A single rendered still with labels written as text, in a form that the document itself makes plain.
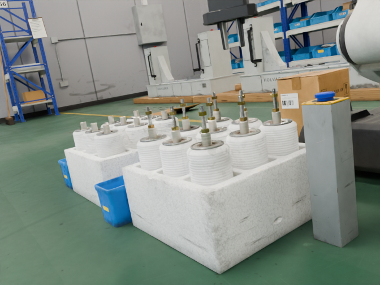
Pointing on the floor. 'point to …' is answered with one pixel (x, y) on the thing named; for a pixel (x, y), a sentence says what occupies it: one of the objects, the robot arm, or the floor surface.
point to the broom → (6, 97)
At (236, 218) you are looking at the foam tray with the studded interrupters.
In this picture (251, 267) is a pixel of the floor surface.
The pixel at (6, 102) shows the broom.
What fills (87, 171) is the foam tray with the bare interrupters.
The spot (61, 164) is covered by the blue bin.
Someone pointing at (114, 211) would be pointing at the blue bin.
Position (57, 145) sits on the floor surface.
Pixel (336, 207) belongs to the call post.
